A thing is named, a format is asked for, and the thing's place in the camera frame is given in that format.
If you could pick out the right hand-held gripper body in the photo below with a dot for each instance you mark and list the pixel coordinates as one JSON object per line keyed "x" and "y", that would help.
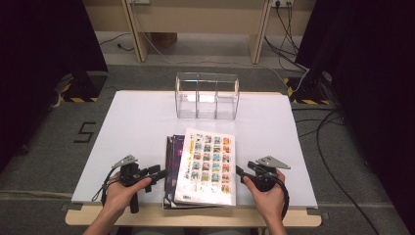
{"x": 266, "y": 178}

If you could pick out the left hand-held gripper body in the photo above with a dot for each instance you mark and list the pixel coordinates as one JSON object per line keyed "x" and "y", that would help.
{"x": 130, "y": 173}

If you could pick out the black magazine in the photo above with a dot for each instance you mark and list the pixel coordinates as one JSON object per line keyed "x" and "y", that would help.
{"x": 167, "y": 182}

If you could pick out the purple magazine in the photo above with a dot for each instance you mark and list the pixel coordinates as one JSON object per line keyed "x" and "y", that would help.
{"x": 174, "y": 163}

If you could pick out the white book with colourful pictures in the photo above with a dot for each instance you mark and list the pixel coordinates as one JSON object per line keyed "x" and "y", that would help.
{"x": 208, "y": 169}

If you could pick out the clear acrylic organizer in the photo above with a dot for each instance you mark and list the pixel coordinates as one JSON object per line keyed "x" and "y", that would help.
{"x": 207, "y": 98}

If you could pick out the person's right hand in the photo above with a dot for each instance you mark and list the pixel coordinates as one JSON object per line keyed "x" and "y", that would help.
{"x": 269, "y": 202}

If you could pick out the person's left hand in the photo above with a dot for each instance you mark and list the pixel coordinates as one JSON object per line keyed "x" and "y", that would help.
{"x": 119, "y": 196}

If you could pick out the stand base with striped tape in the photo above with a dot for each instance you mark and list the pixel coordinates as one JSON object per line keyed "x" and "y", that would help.
{"x": 306, "y": 89}
{"x": 83, "y": 88}

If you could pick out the brown cardboard box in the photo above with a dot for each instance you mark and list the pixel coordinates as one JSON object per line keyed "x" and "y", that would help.
{"x": 164, "y": 39}

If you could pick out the beige wooden desk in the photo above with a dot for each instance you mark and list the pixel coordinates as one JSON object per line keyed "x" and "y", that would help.
{"x": 195, "y": 19}

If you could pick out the white power strip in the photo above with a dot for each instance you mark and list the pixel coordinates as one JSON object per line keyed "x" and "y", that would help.
{"x": 139, "y": 1}

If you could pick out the white wall socket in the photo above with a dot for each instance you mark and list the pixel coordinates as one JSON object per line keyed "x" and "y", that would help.
{"x": 282, "y": 3}

